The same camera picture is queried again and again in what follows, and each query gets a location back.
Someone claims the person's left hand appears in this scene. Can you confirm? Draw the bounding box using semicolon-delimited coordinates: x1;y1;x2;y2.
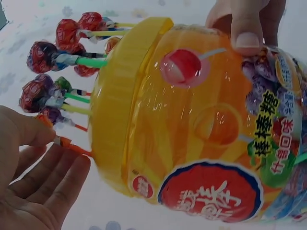
0;106;92;230

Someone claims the person's right hand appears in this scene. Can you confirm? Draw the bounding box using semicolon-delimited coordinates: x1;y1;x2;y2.
205;0;287;58

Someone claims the orange stick lollipop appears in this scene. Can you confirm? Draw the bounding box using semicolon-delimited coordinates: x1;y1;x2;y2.
35;114;94;159

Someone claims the orange plastic lollipop jar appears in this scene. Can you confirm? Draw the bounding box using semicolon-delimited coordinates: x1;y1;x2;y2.
121;23;307;223

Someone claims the yellow plastic jar lid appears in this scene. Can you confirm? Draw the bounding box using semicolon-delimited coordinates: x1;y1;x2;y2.
86;17;174;199

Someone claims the cluster of wrapped lollipops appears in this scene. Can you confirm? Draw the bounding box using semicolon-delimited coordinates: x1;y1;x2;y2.
18;11;138;135

